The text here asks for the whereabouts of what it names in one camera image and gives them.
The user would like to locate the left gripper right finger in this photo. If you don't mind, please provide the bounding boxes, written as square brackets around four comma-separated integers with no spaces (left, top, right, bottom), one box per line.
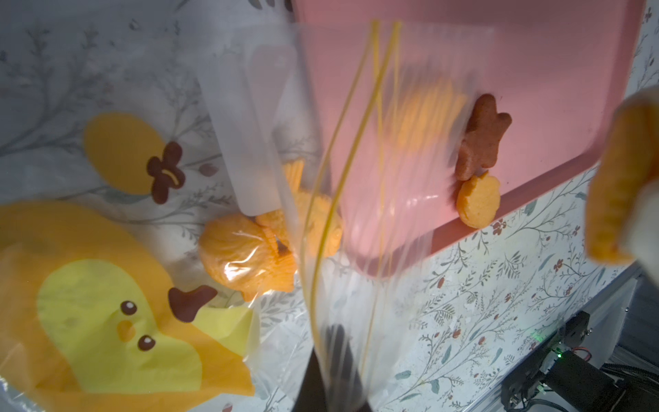
[325,324,372,412]

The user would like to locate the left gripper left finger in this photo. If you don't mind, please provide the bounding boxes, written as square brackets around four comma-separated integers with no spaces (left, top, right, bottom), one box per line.
[292,350,327,412]

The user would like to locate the clear resealable bag yellow print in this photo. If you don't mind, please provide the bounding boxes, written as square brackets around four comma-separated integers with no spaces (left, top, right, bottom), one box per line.
[0,20,495,412]

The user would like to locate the orange cookie bottom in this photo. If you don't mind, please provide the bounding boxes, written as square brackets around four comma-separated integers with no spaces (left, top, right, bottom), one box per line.
[456,172,501,229]

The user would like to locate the orange round cookie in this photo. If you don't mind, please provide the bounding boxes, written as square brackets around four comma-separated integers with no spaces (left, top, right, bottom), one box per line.
[384,79,468,151]

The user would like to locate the brown star cookie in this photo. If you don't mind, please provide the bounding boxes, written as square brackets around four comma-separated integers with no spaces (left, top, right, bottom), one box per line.
[454,94,512,181]

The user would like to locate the pink plastic tray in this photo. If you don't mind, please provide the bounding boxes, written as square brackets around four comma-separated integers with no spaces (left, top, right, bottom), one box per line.
[293,1,645,277]

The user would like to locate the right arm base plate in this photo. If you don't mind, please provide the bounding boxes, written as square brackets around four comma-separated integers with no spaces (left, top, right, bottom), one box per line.
[500,311,658,411]

